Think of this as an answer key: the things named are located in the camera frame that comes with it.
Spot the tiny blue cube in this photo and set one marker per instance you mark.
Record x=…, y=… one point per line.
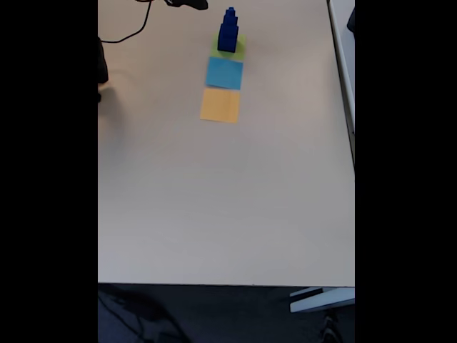
x=230, y=10

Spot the small blue cube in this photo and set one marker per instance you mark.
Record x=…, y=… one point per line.
x=230, y=18

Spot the large blue cube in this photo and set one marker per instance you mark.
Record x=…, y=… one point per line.
x=227, y=42

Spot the green paper square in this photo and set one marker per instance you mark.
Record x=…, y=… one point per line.
x=242, y=48

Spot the light blue paper square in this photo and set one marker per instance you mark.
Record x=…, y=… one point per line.
x=225, y=73

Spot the orange paper square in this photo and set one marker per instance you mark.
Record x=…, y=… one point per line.
x=219, y=107

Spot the white adjacent table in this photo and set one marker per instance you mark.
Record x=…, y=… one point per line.
x=342, y=53

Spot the dark object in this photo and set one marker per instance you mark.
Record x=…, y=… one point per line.
x=351, y=19

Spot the white table foot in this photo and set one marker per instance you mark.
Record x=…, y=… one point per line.
x=321, y=302

